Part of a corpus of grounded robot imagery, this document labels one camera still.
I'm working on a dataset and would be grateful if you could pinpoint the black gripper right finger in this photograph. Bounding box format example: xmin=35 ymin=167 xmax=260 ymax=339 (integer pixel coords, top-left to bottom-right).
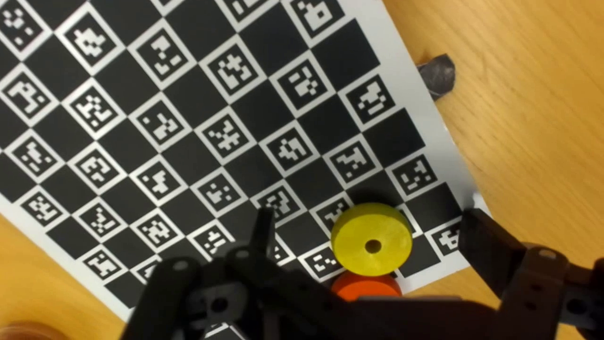
xmin=458 ymin=207 xmax=604 ymax=340

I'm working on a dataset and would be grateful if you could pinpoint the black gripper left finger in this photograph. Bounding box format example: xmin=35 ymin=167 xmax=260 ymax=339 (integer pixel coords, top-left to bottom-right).
xmin=122 ymin=207 xmax=354 ymax=340

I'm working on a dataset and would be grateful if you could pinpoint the black white marker board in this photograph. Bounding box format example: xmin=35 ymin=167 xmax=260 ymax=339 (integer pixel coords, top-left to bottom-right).
xmin=0 ymin=0 xmax=488 ymax=320

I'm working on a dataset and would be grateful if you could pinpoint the grey board support foot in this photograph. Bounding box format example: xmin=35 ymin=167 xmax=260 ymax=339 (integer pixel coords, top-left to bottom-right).
xmin=417 ymin=54 xmax=458 ymax=103

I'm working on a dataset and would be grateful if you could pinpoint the orange plastic ring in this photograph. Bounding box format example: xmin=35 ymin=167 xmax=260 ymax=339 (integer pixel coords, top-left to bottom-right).
xmin=328 ymin=271 xmax=404 ymax=303

